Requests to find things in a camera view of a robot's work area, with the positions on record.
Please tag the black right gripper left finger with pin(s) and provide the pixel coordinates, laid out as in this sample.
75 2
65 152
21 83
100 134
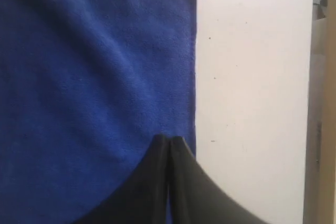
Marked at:
142 198

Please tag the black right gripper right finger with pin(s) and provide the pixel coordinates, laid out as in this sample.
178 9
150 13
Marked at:
194 197

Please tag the blue microfibre towel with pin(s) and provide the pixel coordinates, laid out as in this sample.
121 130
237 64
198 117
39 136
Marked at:
85 85

